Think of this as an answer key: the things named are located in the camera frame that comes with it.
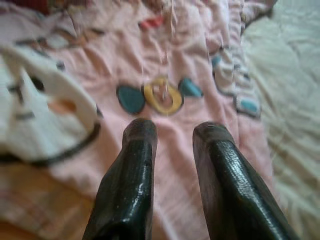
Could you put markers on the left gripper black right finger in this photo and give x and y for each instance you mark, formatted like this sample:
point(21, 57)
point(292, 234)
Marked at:
point(237, 195)

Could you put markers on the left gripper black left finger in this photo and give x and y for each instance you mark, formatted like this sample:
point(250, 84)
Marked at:
point(127, 187)

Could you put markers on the beige floral bedsheet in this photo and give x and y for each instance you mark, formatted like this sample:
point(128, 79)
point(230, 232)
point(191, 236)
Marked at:
point(292, 100)

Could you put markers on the pink cartoon print quilt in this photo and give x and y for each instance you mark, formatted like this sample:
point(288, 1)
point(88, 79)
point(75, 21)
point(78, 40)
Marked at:
point(175, 62)

